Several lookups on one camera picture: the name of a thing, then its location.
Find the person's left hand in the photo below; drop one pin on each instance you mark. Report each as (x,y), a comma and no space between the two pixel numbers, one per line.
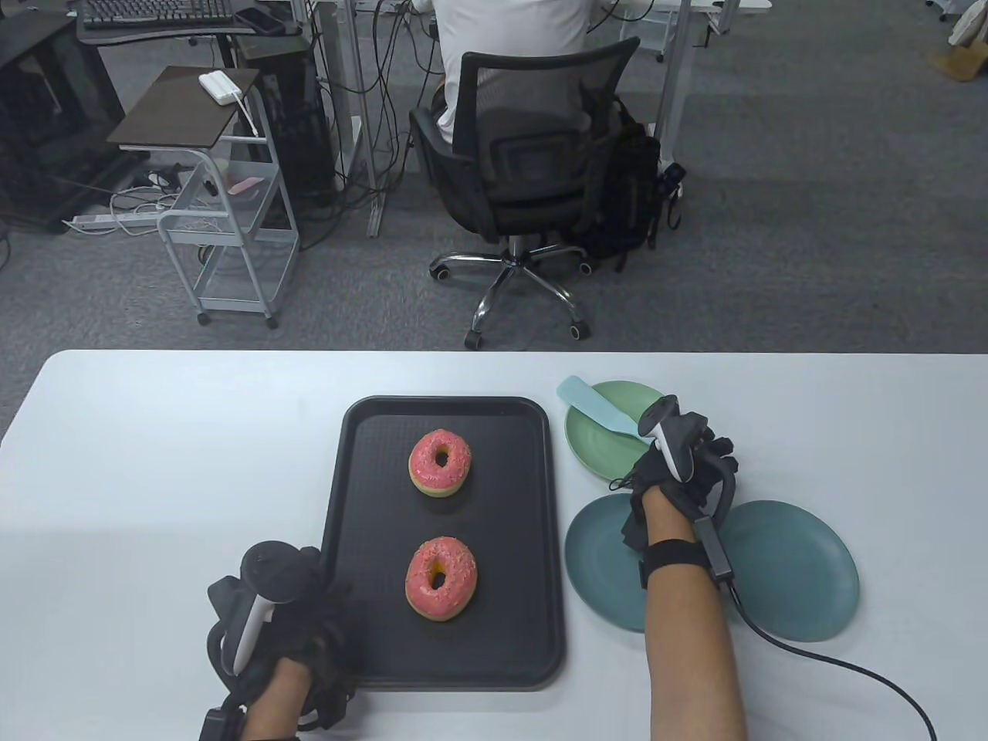
(309,625)

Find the person's right hand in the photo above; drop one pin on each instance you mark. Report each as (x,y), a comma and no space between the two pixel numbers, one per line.
(664,502)

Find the person's right fingers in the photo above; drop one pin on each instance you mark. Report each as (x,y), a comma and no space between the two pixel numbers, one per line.
(718,451)

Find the person's left fingers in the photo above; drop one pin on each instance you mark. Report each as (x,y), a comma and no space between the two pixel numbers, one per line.
(333,641)

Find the light blue silicone spatula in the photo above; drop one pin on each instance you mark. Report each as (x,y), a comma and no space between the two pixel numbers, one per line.
(598,405)

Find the person's left forearm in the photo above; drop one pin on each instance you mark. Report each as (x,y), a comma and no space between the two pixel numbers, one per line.
(278,706)

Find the person's right forearm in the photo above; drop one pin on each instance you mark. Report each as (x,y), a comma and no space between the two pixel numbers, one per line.
(687,656)

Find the right glove mounted controller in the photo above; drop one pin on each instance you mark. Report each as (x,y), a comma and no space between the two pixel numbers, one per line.
(673,448)

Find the glove mounted controller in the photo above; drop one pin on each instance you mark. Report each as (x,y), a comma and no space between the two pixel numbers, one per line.
(266,590)
(673,448)

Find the left glove mounted controller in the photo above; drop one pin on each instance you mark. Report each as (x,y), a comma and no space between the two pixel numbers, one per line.
(266,590)

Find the pink frosted sprinkled donut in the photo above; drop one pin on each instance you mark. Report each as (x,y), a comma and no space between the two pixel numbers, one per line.
(421,590)
(426,463)

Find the light green round plate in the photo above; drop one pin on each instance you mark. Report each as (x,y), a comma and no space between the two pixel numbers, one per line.
(598,451)

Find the teal round plate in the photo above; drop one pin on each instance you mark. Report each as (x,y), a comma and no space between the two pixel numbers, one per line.
(787,579)

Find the black plastic serving tray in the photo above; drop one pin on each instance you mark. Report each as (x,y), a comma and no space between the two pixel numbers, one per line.
(525,602)

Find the black backpack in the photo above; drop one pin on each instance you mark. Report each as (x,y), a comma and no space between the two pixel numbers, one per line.
(629,193)

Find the black mesh office chair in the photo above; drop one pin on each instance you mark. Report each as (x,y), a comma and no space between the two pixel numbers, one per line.
(532,177)

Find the cardboard box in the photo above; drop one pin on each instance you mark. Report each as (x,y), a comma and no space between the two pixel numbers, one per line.
(961,62)

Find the pink flat item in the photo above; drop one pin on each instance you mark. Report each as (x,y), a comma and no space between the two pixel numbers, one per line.
(245,186)

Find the white power strip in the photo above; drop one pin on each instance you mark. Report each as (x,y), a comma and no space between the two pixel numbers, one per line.
(108,220)

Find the black computer tower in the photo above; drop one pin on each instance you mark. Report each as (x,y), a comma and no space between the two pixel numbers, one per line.
(297,131)

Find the white rolling utility cart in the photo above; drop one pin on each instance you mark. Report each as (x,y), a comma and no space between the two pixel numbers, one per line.
(201,116)

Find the white power bank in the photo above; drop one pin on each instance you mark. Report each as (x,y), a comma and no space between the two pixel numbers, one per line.
(222,87)

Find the black desk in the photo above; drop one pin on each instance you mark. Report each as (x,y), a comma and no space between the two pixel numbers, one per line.
(54,139)

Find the black smartphone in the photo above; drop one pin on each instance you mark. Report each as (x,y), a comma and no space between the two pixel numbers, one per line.
(258,21)

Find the black computer keyboard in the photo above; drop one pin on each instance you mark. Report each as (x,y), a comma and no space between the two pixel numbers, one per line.
(154,11)

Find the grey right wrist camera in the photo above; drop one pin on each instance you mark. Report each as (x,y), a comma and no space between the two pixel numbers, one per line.
(715,549)

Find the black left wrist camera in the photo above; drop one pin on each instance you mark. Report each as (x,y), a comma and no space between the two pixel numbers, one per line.
(220,725)

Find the white desk frame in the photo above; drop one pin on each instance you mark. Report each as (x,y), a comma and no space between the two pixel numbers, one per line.
(363,116)
(679,62)

